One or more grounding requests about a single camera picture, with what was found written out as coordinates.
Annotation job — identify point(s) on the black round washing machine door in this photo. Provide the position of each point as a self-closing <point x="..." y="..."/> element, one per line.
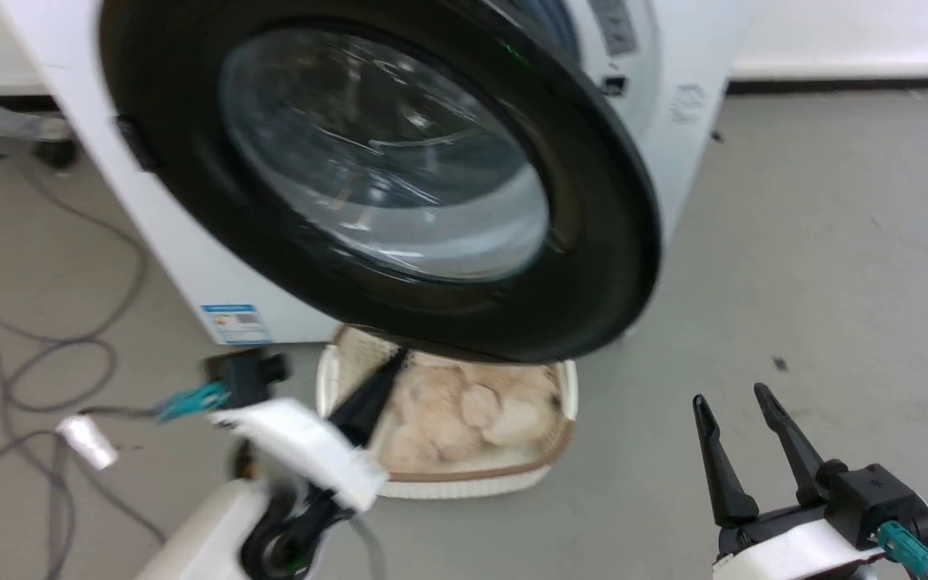
<point x="593" y="242"/>

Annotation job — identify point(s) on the beige plush toy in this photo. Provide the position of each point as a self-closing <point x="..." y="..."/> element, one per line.
<point x="472" y="411"/>

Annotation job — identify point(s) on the teal left camera connector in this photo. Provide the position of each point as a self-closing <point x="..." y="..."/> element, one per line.
<point x="194" y="400"/>

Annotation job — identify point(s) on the teal camera connector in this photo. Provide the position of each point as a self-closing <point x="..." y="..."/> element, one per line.
<point x="907" y="548"/>
<point x="194" y="400"/>

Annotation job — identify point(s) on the teal right camera connector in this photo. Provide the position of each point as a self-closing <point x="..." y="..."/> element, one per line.
<point x="907" y="548"/>

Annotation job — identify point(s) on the grey washing machine control panel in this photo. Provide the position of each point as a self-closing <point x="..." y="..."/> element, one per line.
<point x="615" y="24"/>

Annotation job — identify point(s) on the blue white energy sticker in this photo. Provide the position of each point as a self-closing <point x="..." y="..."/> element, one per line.
<point x="236" y="324"/>

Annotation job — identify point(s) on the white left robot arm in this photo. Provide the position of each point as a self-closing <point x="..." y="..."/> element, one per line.
<point x="206" y="532"/>

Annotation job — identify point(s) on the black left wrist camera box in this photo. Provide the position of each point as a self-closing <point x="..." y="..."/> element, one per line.
<point x="248" y="377"/>

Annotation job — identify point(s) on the white plastic laundry basket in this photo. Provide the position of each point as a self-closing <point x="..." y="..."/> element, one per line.
<point x="464" y="483"/>

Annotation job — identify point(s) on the white front-load washing machine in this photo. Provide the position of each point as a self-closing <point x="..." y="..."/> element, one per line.
<point x="174" y="242"/>

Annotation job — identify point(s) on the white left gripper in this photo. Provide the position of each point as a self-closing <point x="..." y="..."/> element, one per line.
<point x="303" y="439"/>

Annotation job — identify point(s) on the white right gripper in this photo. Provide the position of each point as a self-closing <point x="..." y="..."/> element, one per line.
<point x="786" y="552"/>

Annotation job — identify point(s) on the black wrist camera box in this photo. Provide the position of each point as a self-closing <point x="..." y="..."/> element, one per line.
<point x="875" y="495"/>
<point x="248" y="377"/>

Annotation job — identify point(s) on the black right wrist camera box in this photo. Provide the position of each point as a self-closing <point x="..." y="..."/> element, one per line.
<point x="875" y="495"/>

